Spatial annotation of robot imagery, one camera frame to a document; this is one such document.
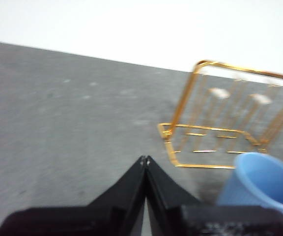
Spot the gold wire cup rack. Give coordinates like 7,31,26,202
157,59,283,170

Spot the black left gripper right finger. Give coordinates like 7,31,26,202
145,154,283,236

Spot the blue ribbed plastic cup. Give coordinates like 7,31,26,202
216,151,283,219

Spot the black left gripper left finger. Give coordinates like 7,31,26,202
0,155,147,236

